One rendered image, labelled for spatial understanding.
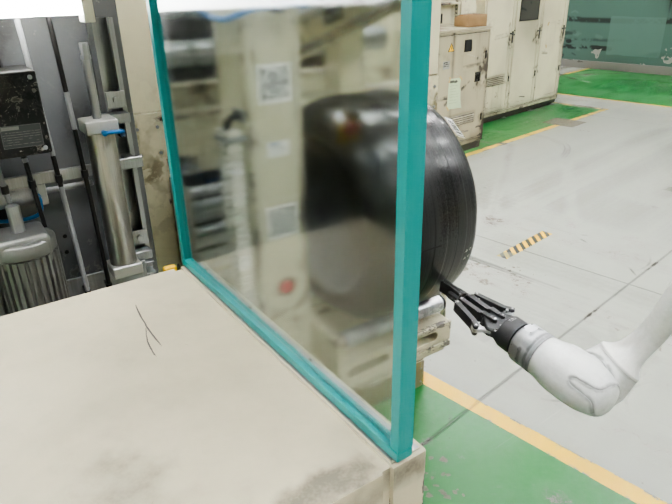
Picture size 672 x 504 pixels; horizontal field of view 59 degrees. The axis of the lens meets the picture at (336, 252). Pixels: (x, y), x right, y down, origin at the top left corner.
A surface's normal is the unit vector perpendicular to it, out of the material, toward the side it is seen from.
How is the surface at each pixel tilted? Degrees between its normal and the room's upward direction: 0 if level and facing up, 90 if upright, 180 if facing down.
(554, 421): 0
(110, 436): 0
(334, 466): 0
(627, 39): 90
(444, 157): 54
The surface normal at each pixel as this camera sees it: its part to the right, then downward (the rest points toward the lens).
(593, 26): -0.73, 0.30
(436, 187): 0.51, -0.08
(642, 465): -0.02, -0.91
